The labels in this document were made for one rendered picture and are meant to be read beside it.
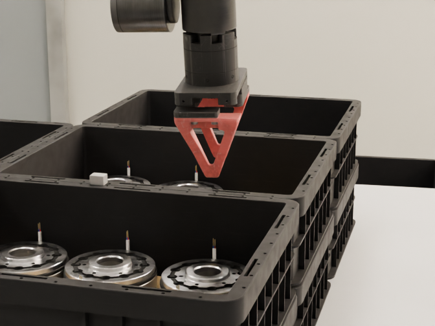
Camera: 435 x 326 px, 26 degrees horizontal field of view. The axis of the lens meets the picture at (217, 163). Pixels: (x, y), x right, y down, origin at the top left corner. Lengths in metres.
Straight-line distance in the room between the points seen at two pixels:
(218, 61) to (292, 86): 3.05
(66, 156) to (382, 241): 0.57
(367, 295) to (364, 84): 2.64
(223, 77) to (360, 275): 0.58
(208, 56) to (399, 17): 3.01
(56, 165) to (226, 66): 0.45
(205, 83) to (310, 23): 3.00
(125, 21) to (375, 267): 0.69
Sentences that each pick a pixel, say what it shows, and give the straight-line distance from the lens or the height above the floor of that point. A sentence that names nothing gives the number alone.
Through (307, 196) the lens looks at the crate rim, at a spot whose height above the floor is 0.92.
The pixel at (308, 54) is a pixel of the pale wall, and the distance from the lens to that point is 3.99.
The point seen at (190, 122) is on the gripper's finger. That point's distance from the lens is 0.98.
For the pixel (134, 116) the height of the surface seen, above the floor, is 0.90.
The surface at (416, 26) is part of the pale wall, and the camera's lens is 3.96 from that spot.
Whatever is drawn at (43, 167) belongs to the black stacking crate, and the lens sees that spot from 1.32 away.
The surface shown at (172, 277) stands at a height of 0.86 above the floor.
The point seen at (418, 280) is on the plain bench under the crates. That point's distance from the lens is 1.48.
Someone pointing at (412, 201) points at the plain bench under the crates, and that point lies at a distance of 1.86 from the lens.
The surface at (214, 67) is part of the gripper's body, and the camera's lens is 0.98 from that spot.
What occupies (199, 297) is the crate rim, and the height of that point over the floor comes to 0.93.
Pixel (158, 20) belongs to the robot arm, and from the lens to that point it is 0.98.
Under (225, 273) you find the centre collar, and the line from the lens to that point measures 1.02.
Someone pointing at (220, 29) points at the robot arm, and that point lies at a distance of 0.97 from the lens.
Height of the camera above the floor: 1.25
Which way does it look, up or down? 15 degrees down
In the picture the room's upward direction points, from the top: straight up
